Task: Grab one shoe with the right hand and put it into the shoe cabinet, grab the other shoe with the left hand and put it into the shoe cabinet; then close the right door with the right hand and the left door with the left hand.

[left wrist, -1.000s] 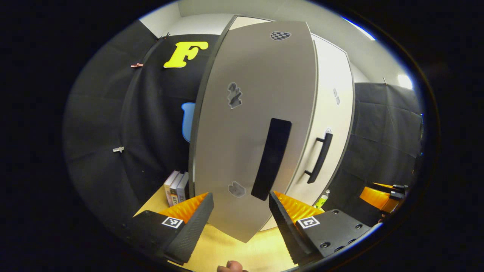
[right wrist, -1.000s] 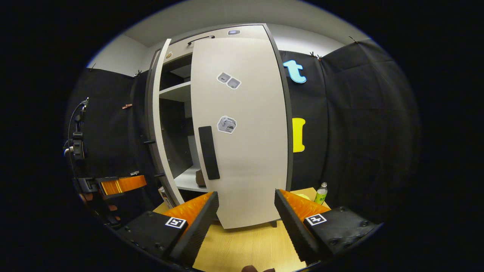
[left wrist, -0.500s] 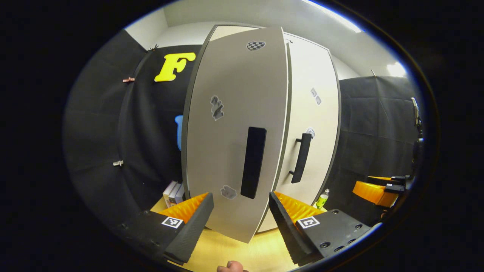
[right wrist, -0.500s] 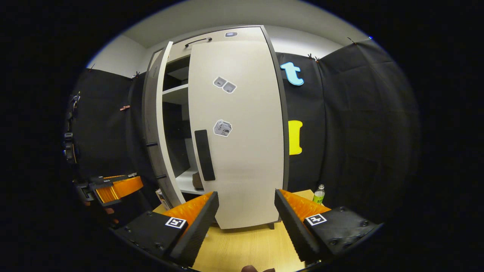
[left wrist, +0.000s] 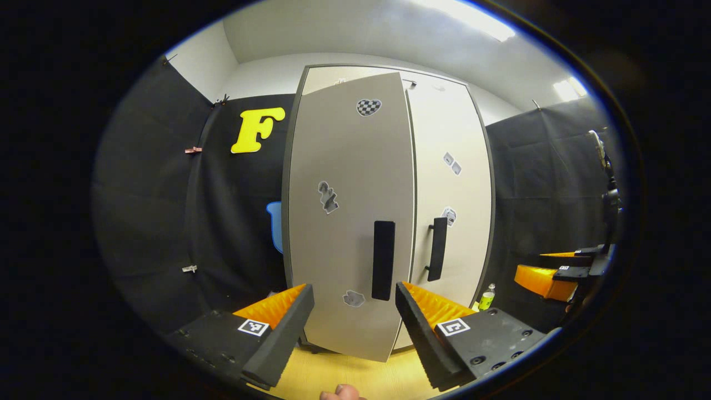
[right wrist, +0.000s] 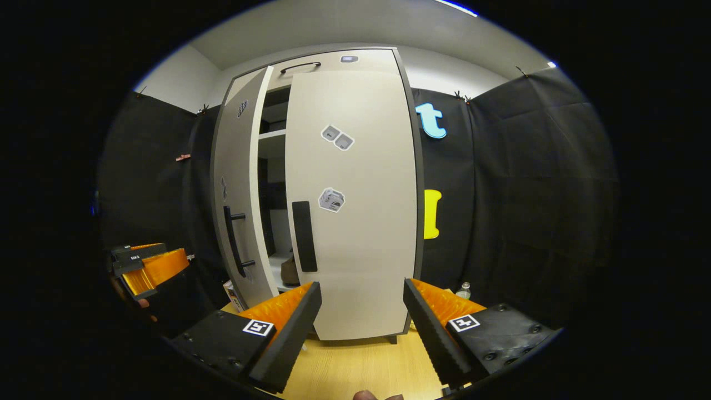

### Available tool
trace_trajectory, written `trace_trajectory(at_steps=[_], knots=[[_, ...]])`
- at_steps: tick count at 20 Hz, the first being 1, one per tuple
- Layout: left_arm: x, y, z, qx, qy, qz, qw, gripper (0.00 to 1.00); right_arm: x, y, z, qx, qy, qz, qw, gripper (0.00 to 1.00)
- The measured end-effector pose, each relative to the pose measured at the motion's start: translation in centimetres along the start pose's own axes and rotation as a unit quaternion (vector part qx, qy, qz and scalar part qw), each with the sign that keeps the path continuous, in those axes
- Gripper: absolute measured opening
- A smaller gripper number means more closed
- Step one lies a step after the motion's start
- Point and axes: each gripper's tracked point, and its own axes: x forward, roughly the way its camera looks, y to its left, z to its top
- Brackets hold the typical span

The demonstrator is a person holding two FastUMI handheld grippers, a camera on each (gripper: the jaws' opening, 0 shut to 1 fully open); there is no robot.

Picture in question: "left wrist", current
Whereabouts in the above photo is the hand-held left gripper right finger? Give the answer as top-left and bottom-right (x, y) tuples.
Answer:
(395, 281), (550, 392)

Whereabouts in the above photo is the white shoe cabinet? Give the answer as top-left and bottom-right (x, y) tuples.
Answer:
(281, 63), (497, 356)

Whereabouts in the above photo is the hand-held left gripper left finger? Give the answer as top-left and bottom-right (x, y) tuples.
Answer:
(167, 283), (316, 391)

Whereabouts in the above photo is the black left door handle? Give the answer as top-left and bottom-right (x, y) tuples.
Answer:
(371, 220), (397, 302)

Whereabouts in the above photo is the black backdrop cloth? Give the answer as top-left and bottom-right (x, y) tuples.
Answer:
(486, 97), (623, 334)
(92, 56), (295, 334)

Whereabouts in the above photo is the black right door handle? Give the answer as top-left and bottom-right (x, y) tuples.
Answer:
(424, 217), (448, 282)

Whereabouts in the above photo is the white cabinet door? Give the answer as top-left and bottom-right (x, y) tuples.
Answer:
(288, 71), (416, 363)
(400, 83), (495, 352)

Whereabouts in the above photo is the small ceiling light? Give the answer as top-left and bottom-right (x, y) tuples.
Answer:
(553, 76), (588, 102)

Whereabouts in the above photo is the black door handle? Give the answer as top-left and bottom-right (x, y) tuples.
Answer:
(424, 217), (448, 282)
(371, 220), (397, 302)

